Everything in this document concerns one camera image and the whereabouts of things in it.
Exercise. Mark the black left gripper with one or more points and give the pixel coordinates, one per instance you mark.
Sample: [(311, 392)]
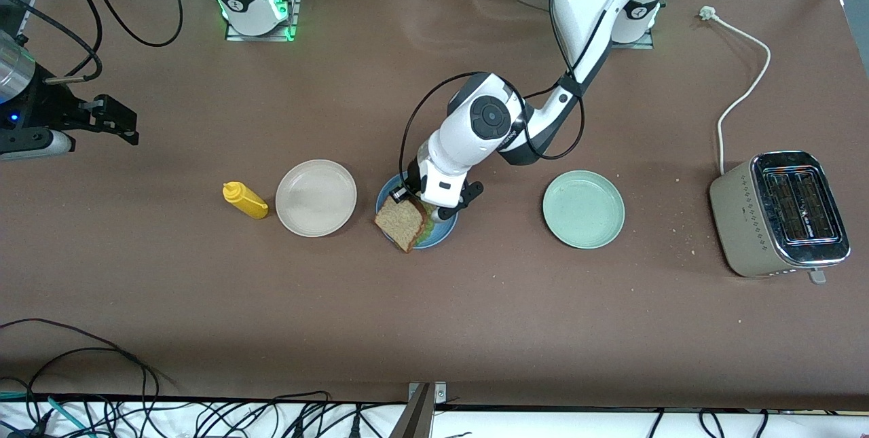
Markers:
[(411, 186)]

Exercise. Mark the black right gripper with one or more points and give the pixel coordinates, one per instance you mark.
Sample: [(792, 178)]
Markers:
[(47, 106)]

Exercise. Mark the green lettuce leaf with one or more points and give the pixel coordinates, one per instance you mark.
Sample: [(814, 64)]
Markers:
[(429, 231)]

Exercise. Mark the brown bread slice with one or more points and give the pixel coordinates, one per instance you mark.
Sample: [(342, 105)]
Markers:
[(402, 222)]

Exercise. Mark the yellow mustard squeeze bottle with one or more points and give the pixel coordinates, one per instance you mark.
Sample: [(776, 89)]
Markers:
[(246, 200)]

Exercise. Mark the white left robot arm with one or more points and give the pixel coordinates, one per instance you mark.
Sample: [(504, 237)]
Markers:
[(584, 30)]

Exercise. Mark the blue round plate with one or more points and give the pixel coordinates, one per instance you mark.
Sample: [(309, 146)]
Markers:
[(445, 233)]

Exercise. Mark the beige round plate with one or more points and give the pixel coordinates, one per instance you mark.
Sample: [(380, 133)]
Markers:
[(316, 198)]

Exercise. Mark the pale green round plate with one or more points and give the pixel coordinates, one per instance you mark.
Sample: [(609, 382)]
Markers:
[(584, 209)]

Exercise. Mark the dark slanted metal bar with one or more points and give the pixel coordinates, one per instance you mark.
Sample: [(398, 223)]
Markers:
[(415, 421)]

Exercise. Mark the white lower board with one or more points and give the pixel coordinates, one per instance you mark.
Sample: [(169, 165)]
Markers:
[(543, 426)]

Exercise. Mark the silver beige toaster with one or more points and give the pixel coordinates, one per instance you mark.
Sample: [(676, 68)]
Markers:
[(747, 234)]

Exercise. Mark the slanted aluminium frame profile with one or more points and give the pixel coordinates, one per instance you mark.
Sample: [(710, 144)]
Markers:
[(24, 24)]

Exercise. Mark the right gripper black side bracket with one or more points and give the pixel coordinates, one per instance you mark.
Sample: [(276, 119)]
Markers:
[(112, 117)]

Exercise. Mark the small grey metal bracket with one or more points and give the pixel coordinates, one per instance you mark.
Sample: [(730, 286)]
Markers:
[(440, 394)]

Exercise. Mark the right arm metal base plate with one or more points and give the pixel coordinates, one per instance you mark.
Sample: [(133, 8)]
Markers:
[(293, 17)]

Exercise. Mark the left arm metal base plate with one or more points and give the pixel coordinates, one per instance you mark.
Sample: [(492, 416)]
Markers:
[(635, 44)]

